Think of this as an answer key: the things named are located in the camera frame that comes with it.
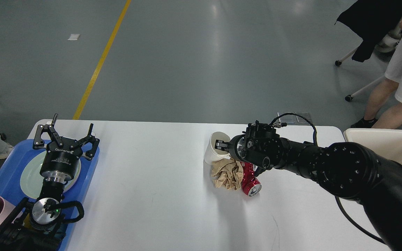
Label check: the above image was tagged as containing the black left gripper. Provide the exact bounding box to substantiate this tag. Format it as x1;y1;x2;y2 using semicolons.
32;113;100;183

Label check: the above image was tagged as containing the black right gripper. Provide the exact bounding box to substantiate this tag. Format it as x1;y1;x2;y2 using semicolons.
215;135;245;161

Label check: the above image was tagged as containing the white paper cup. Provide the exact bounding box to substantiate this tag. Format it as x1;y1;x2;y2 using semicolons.
204;131;230;164

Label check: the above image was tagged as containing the brown napkin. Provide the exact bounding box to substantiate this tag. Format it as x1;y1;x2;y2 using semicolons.
211;158;244;190

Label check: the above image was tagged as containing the light green plate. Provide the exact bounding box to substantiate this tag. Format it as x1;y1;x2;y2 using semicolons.
20;152;82;200

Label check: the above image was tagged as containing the dark green mug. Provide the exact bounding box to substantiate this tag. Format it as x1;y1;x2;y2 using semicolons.
23;214;33;230

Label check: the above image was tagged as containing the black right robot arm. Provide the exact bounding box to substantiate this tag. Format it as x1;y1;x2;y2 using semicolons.
214;116;402;251

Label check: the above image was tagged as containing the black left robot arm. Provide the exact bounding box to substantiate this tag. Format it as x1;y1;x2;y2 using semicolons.
0;114;99;251

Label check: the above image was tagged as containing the crushed red soda can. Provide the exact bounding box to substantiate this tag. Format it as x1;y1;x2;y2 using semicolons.
240;161;262;197

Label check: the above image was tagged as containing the metal floor plate left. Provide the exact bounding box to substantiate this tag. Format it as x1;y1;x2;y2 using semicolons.
277;112;297;124

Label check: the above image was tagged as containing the metal floor plate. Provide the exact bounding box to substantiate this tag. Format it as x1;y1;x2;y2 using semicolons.
277;112;297;124
296;112;313;124

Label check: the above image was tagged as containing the metal floor plate right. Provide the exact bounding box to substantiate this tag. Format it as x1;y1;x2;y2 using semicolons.
296;112;313;124

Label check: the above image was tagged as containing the beige plastic bin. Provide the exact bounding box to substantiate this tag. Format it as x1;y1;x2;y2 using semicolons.
344;128;402;164

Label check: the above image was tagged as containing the white office chair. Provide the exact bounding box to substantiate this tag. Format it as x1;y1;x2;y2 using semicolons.
334;24;402;102

